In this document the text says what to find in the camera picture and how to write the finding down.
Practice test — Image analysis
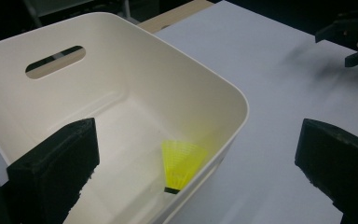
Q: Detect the yellow plastic shuttlecock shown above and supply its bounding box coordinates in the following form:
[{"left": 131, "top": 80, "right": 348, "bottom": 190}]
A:
[{"left": 161, "top": 139, "right": 209, "bottom": 195}]

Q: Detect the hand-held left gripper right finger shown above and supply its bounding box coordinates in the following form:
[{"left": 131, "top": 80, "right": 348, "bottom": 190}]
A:
[{"left": 294, "top": 118, "right": 358, "bottom": 224}]

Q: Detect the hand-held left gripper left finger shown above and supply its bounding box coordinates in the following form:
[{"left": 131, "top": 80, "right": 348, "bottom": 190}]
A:
[{"left": 0, "top": 117, "right": 101, "bottom": 224}]

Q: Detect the grey metal stand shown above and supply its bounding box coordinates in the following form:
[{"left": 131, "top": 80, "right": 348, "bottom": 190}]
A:
[{"left": 21, "top": 0, "right": 96, "bottom": 30}]

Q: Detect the white plastic storage bin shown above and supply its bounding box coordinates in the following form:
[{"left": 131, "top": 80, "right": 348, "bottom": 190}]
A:
[{"left": 0, "top": 12, "right": 250, "bottom": 224}]

